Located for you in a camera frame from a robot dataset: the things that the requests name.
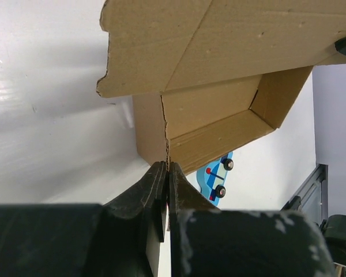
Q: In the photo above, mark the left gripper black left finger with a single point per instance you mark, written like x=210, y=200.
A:
x=119, y=238

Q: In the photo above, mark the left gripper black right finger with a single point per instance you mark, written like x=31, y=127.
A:
x=207, y=241

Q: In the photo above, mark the blue toy car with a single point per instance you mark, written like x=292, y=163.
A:
x=211, y=178

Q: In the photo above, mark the brown cardboard box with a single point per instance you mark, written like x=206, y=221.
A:
x=208, y=77

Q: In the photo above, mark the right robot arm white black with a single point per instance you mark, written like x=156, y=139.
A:
x=334, y=228

